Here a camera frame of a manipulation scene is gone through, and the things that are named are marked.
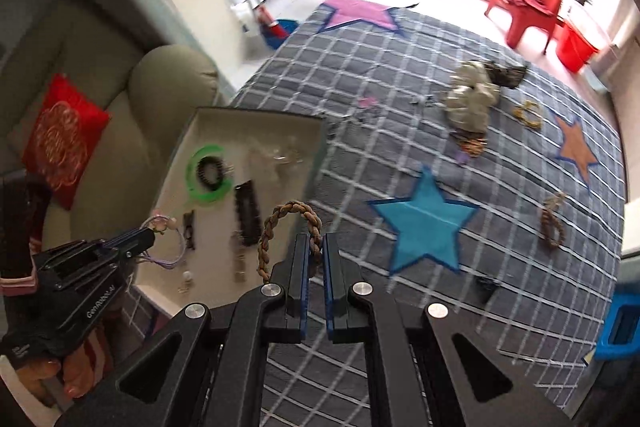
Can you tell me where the black hair comb clip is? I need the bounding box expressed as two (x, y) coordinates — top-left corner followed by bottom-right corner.
(232, 179), (263, 243)

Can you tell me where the brown braided rope bracelet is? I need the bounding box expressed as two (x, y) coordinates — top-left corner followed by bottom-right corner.
(256, 201), (325, 285)

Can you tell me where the purple string bracelet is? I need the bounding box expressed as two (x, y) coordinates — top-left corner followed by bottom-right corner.
(140, 214), (188, 268)

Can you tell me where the blue plastic stool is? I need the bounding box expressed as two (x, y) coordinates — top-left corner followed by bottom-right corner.
(592, 292), (640, 360)

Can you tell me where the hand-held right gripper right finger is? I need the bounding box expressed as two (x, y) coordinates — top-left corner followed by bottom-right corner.
(322, 232), (571, 427)

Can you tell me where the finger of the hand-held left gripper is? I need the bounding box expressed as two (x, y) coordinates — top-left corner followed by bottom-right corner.
(102, 227), (153, 248)
(122, 234), (156, 260)

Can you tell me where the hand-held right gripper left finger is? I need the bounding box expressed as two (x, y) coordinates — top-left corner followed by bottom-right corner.
(55, 232), (311, 427)

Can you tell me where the white tray box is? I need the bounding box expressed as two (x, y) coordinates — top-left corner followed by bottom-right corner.
(132, 107), (328, 315)

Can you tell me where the grey plaid star blanket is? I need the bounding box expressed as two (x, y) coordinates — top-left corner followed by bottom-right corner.
(117, 0), (628, 427)

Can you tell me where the narrow black hair clip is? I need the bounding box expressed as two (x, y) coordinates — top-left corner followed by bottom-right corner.
(182, 209), (197, 250)

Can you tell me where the blue dustpan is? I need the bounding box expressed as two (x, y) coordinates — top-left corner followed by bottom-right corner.
(260, 19), (298, 50)

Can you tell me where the red plastic chair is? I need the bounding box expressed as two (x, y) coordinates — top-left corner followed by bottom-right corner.
(484, 0), (565, 55)

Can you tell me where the red bucket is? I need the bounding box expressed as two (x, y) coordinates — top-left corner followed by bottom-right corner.
(555, 19), (601, 72)

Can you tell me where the person's left hand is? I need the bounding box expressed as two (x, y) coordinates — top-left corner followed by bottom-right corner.
(17, 337), (98, 403)

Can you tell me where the beige scrunchie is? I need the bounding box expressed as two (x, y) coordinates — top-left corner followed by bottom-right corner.
(445, 62), (501, 135)

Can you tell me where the orange brown beaded bracelet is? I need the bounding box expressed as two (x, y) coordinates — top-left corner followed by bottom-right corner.
(457, 132), (488, 155)

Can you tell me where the green plastic bangle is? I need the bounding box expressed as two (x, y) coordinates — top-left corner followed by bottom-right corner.
(186, 144), (235, 204)

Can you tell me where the brown braided bracelet with tail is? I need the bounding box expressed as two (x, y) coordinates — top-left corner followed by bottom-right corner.
(539, 192), (568, 253)

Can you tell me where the small black clip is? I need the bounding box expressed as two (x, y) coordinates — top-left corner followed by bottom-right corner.
(472, 274), (501, 305)

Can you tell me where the dark bead bracelet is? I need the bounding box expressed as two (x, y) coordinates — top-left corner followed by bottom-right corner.
(197, 157), (223, 185)

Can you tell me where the red embroidered cushion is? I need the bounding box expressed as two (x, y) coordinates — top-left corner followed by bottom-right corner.
(20, 74), (112, 210)

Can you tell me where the gold bead bracelet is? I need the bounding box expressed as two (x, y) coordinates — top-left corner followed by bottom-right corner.
(515, 101), (543, 128)

